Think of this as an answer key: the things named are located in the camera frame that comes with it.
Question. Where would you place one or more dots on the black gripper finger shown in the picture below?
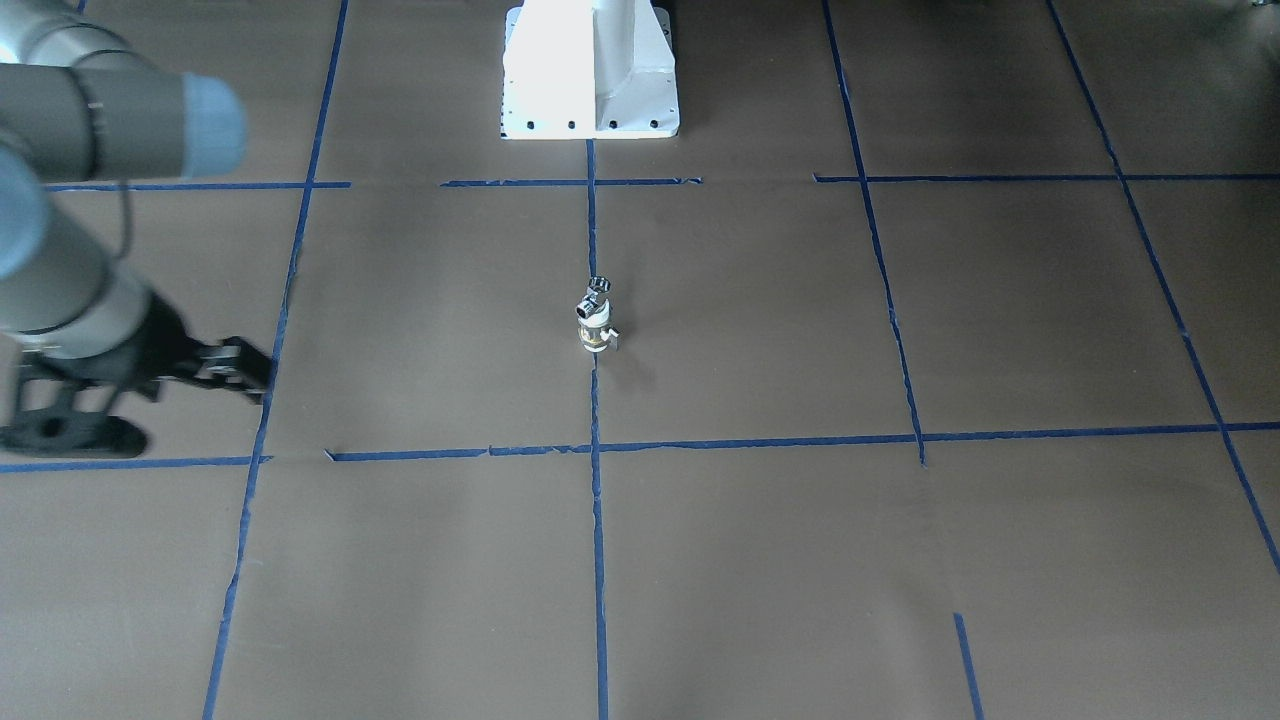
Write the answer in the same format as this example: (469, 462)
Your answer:
(237, 366)

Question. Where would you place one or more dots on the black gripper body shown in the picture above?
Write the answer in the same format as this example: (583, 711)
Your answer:
(157, 342)

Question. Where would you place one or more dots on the white brass PPR fitting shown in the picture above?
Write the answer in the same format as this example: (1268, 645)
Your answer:
(596, 329)

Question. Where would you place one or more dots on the metal valve fitting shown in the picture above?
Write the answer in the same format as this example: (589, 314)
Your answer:
(595, 301)

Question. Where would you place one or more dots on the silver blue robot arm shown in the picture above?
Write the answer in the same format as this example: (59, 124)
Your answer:
(80, 104)

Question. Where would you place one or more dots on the white pillar with base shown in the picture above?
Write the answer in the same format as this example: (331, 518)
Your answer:
(589, 70)

